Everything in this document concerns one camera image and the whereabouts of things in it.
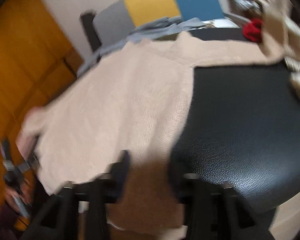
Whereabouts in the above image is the beige knit sweater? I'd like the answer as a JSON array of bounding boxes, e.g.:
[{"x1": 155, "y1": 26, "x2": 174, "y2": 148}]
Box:
[{"x1": 16, "y1": 6, "x2": 287, "y2": 235}]

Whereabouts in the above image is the person's left hand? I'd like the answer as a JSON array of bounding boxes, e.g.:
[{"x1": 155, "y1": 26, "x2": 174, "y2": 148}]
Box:
[{"x1": 4, "y1": 183, "x2": 31, "y2": 212}]

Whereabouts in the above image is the black rolled mat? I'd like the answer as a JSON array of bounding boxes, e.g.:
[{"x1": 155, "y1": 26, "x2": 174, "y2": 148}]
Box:
[{"x1": 80, "y1": 11, "x2": 101, "y2": 52}]

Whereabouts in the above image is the white fluffy garment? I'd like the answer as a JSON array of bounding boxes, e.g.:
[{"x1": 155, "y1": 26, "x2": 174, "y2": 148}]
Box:
[{"x1": 283, "y1": 17, "x2": 300, "y2": 99}]

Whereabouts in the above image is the grey yellow blue chair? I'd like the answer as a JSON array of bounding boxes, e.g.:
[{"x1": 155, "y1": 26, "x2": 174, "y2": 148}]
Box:
[{"x1": 93, "y1": 0, "x2": 226, "y2": 46}]

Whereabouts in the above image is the red knit garment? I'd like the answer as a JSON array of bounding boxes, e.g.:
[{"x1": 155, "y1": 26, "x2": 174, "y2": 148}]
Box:
[{"x1": 243, "y1": 18, "x2": 263, "y2": 43}]

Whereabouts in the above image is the light blue grey garment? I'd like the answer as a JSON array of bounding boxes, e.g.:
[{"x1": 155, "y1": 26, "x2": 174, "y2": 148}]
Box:
[{"x1": 77, "y1": 16, "x2": 204, "y2": 77}]

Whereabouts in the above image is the wooden cabinet wall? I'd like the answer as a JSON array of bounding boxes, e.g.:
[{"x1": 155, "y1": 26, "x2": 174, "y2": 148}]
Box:
[{"x1": 0, "y1": 0, "x2": 84, "y2": 233}]

